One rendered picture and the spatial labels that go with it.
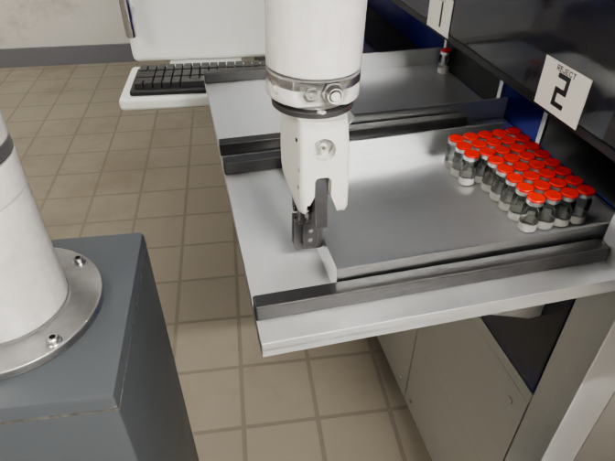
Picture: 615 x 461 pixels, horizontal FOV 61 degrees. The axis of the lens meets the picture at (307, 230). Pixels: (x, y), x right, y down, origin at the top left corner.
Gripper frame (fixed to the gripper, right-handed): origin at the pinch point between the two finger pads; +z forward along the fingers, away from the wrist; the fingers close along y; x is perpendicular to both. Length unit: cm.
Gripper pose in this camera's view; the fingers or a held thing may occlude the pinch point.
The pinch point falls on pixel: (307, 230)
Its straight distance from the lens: 57.0
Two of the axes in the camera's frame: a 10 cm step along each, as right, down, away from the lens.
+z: -0.3, 7.9, 6.1
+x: -9.7, 1.2, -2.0
